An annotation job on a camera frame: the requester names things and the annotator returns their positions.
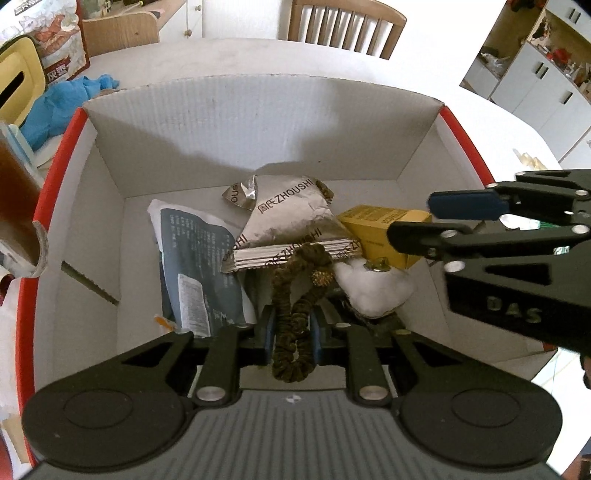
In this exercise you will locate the grey-blue printed packet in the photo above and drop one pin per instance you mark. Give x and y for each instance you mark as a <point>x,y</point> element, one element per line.
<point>194,249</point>

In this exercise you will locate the yellow and teal tissue box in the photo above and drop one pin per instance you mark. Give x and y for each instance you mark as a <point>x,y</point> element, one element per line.
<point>18,78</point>

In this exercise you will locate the translucent yellowish block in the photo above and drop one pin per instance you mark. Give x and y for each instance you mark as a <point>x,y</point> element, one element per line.
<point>538,162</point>

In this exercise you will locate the white and wood sideboard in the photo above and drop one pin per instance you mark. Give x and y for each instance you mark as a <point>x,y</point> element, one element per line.
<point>120,32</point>

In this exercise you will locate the wooden slatted chair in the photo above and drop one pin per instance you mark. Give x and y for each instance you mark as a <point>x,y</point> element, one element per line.
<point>369,9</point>

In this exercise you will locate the red and white cardboard box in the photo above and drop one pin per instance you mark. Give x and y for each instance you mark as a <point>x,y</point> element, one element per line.
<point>277,129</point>

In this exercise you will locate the small orange wrapper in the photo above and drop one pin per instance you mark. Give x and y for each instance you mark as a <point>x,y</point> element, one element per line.
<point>165,322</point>

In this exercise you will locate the white and wood wardrobe cabinet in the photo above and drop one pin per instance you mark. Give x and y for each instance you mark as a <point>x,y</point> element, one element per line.
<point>531,83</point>

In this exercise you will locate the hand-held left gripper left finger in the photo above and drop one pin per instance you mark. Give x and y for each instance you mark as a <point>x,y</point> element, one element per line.
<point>270,334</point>

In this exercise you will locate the white fluffy pompom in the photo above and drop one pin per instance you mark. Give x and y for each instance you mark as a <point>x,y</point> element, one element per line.
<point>374,290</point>

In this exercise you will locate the silver foil snack packet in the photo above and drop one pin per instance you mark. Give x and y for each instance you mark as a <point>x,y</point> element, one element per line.
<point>286,217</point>

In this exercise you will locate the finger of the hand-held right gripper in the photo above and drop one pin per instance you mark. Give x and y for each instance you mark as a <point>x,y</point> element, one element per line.
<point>415,235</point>
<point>466,205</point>

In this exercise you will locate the red and white snack bag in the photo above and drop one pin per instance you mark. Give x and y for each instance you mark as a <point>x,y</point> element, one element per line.
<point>60,46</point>

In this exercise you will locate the small yellow box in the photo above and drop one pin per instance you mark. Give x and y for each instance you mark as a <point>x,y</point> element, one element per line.
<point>369,221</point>

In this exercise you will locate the blue cloth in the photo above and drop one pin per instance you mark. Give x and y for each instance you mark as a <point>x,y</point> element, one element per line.
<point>60,106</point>

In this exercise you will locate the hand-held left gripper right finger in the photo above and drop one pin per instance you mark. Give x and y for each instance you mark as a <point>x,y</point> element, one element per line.
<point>316,334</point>

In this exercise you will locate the green snack packet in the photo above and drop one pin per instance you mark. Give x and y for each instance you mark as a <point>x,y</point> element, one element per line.
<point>545,225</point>

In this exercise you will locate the brown fabric scrunchie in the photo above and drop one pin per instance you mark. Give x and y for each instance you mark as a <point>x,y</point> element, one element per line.
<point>286,350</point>

